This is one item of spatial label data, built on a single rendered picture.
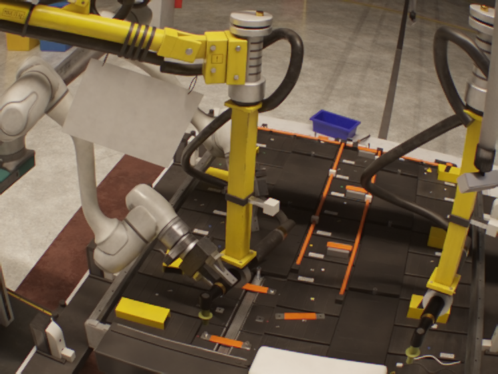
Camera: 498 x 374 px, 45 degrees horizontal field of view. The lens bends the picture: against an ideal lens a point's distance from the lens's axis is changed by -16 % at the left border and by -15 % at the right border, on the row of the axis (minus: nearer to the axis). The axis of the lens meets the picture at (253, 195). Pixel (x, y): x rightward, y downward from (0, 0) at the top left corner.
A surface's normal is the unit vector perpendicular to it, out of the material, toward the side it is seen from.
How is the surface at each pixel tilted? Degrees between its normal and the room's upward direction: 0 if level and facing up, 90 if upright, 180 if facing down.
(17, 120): 86
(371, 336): 0
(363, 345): 0
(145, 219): 54
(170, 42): 90
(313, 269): 0
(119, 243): 64
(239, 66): 90
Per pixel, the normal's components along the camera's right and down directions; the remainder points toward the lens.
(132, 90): 0.17, 0.51
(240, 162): -0.52, 0.41
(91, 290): 0.06, -0.86
